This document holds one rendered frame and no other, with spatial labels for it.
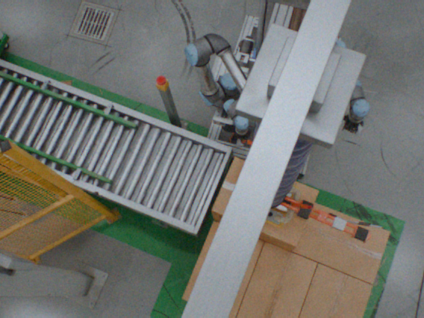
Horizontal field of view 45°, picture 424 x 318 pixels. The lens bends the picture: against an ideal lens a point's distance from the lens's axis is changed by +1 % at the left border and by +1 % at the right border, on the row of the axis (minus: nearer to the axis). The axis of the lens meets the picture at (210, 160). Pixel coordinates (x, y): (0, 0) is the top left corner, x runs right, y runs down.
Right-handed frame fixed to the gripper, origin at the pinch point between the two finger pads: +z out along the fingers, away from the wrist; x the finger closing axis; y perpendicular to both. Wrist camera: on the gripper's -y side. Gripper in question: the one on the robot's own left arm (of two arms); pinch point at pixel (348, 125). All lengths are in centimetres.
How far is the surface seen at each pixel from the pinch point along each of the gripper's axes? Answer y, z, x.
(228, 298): 108, -153, -36
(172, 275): 106, 152, -89
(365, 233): 50, 31, 28
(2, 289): 138, -8, -150
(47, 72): -34, 152, -255
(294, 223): 52, 58, -11
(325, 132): 56, -136, -22
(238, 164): 25, 58, -56
